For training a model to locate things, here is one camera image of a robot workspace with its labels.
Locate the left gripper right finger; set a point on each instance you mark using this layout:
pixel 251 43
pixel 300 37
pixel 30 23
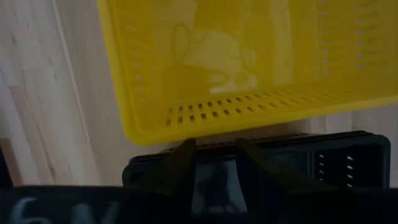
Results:
pixel 311 205

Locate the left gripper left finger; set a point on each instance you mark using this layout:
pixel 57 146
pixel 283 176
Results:
pixel 93 205

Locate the black plastic slotted basket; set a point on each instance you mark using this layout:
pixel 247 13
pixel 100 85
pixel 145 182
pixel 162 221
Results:
pixel 335 149

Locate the yellow plastic slotted basket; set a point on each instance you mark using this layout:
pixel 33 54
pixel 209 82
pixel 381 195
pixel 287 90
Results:
pixel 217 62

